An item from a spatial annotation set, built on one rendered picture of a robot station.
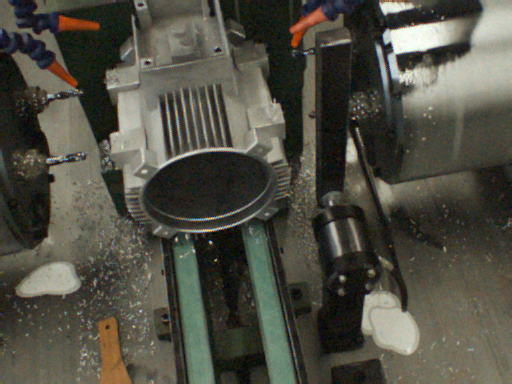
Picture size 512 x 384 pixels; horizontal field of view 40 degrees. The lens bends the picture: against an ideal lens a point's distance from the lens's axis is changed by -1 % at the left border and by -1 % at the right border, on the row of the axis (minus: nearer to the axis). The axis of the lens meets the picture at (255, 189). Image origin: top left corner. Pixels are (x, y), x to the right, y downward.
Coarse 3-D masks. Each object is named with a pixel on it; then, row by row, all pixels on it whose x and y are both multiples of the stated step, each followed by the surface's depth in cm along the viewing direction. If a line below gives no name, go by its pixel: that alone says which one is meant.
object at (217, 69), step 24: (144, 0) 82; (168, 0) 82; (192, 0) 83; (216, 0) 81; (144, 24) 83; (168, 24) 83; (192, 24) 81; (216, 24) 83; (144, 48) 81; (168, 48) 81; (192, 48) 79; (216, 48) 76; (144, 72) 75; (168, 72) 76; (192, 72) 76; (216, 72) 77; (144, 96) 79; (168, 96) 79
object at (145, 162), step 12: (228, 24) 86; (228, 36) 86; (240, 36) 87; (120, 48) 87; (132, 48) 85; (132, 60) 87; (252, 132) 76; (264, 132) 77; (252, 144) 76; (264, 144) 76; (144, 156) 75; (156, 156) 77; (264, 156) 77; (132, 168) 76; (144, 168) 75; (156, 168) 76; (276, 204) 87; (264, 216) 87; (156, 228) 85
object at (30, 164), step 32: (0, 64) 81; (0, 96) 78; (32, 96) 84; (0, 128) 76; (32, 128) 90; (0, 160) 75; (32, 160) 78; (0, 192) 74; (32, 192) 84; (0, 224) 75; (32, 224) 82; (0, 256) 84
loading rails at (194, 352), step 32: (192, 256) 88; (256, 256) 87; (192, 288) 85; (256, 288) 85; (288, 288) 83; (160, 320) 94; (192, 320) 83; (288, 320) 81; (192, 352) 81; (224, 352) 88; (256, 352) 88; (288, 352) 80
